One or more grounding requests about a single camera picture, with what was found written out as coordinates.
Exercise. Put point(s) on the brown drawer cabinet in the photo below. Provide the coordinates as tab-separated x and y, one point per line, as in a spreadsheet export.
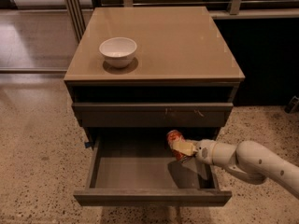
181	57

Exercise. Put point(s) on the closed grey top drawer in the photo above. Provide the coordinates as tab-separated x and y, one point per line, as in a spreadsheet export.
152	115

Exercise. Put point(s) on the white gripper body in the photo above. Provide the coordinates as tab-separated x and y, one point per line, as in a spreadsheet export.
204	151

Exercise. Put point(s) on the blue tape piece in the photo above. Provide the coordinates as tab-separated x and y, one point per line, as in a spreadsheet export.
88	144

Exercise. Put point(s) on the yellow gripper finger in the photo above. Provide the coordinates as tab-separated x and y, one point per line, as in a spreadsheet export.
184	147

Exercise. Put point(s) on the small dark floor object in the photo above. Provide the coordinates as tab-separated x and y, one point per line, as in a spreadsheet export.
292	106

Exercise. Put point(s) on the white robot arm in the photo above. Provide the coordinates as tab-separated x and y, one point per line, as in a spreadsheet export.
249	161

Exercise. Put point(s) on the white ceramic bowl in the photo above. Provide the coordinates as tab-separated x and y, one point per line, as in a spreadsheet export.
118	52

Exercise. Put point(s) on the red coke can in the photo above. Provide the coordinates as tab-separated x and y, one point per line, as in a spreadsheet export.
171	137

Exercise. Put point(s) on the open grey middle drawer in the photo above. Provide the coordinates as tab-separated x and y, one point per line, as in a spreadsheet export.
135	171

